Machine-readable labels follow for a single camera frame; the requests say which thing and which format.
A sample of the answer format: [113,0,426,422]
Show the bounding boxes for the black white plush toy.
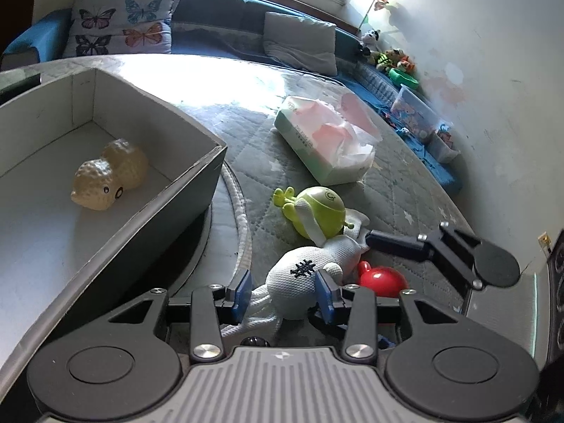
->
[356,29,382,58]

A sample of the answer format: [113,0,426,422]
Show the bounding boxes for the butterfly print pillow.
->
[62,0,189,58]

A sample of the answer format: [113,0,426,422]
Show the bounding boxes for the large clear plastic bin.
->
[390,85,443,144]

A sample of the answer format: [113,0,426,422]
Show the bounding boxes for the round tray with rope rim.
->
[170,161,255,300]

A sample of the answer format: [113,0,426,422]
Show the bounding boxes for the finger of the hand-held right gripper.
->
[365,221,484,292]

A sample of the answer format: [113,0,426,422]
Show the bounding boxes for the long black object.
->
[0,70,42,103]

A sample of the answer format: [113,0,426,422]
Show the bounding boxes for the yellow green plush toy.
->
[375,50,399,70]

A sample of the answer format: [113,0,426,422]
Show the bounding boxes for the grey pillow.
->
[262,11,339,76]

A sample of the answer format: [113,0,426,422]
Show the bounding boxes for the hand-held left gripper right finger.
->
[314,269,459,364]

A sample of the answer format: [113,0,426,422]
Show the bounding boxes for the white plush doll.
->
[220,198,371,340]

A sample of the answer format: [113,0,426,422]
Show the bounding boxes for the beige sheep toy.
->
[70,139,149,212]

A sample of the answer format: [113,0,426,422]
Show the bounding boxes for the orange toy flower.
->
[359,0,391,31]

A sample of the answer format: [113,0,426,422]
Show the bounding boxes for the green bowl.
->
[388,68,420,89]

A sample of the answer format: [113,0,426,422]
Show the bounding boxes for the green white tissue pack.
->
[273,93,383,186]

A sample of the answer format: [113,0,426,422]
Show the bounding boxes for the green frog toy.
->
[273,186,357,239]

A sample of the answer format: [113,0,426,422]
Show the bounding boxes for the grey quilted star table cover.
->
[0,53,468,318]

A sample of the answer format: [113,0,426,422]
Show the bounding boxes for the grey cardboard box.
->
[0,67,228,377]

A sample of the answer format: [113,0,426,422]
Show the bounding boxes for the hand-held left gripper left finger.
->
[107,269,254,364]

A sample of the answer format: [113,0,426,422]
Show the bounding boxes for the red plastic toy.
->
[356,261,410,298]

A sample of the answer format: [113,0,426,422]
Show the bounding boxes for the blue sofa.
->
[0,0,463,195]

